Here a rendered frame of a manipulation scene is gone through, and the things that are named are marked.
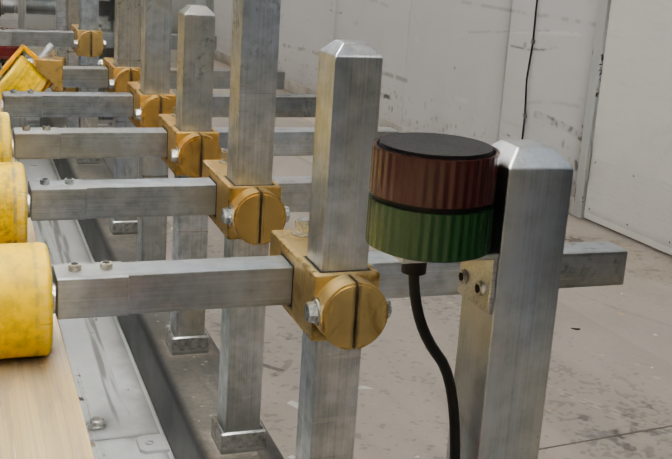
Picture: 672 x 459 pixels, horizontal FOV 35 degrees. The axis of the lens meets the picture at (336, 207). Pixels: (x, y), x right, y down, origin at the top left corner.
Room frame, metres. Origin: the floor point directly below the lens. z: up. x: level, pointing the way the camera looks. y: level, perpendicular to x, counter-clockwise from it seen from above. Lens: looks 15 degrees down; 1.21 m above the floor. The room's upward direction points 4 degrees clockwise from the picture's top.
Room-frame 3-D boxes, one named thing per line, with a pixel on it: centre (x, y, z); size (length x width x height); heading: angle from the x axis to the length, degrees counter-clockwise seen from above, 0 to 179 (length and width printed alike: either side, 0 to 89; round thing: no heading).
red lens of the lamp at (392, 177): (0.50, -0.04, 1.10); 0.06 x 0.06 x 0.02
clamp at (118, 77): (1.71, 0.35, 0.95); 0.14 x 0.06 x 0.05; 20
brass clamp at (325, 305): (0.77, 0.00, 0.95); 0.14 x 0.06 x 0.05; 20
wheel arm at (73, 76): (1.75, 0.28, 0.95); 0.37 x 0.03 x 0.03; 110
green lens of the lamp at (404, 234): (0.50, -0.04, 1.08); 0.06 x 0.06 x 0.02
